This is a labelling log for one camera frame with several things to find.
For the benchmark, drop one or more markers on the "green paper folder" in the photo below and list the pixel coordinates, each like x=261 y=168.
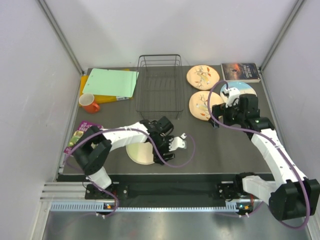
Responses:
x=108 y=82

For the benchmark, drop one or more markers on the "purple treehouse book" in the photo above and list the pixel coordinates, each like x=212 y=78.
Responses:
x=81 y=129

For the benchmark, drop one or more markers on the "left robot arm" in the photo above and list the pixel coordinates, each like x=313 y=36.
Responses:
x=93 y=148

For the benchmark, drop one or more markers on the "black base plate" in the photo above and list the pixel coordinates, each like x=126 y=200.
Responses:
x=132 y=190

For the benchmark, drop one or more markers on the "blue and white plate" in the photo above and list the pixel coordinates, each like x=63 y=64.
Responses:
x=243 y=88

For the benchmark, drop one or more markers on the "aluminium front rail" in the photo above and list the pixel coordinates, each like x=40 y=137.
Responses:
x=63 y=191

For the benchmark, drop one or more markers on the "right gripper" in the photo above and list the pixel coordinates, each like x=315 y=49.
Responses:
x=221 y=110

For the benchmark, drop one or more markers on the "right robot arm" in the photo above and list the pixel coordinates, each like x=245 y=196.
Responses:
x=292 y=195

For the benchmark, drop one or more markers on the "dark paperback book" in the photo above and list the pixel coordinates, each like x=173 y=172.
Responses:
x=242 y=72

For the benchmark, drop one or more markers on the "orange mug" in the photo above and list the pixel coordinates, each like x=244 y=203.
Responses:
x=88 y=103

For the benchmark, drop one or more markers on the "yellow folder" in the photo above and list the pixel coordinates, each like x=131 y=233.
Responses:
x=100 y=99

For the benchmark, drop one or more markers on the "cream plate with sprig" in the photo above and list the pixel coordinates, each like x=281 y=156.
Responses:
x=141 y=153

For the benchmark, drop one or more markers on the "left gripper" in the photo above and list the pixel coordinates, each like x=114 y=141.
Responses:
x=169 y=157

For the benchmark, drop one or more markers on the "black wire dish rack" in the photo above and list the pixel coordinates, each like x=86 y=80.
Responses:
x=159 y=86

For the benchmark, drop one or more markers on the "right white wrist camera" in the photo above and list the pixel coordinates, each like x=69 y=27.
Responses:
x=233 y=96

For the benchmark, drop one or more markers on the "bird plate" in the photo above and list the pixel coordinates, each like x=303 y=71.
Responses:
x=202 y=77
x=198 y=104

